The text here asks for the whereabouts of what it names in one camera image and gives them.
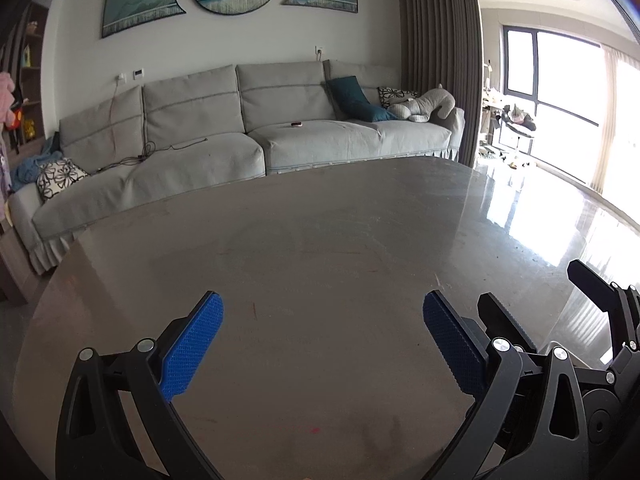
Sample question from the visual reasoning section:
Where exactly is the blue blanket on sofa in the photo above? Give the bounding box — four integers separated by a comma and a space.
11, 132, 63, 192

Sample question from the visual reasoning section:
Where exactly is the grey curtain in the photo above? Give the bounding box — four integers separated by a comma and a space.
399, 0, 483, 167

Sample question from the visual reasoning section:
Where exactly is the black cable on sofa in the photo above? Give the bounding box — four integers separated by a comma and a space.
94, 79, 208, 174

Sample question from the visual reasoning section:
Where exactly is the left teal wall panel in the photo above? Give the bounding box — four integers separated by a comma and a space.
101, 0, 186, 38

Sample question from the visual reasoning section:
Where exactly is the teal cushion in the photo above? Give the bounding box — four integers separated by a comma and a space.
326, 76, 397, 122

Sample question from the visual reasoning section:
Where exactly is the grey plush toy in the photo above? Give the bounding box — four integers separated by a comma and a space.
387, 86, 456, 122

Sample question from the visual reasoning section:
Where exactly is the grey sectional sofa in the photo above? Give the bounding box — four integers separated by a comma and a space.
9, 60, 465, 274

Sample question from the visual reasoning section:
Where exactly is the chair by window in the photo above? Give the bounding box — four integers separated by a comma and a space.
495, 104, 537, 153

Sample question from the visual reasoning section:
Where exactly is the black white patterned cushion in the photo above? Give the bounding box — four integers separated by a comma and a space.
378, 87, 419, 108

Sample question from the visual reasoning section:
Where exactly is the floral cushion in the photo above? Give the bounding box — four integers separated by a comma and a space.
36, 157, 89, 202

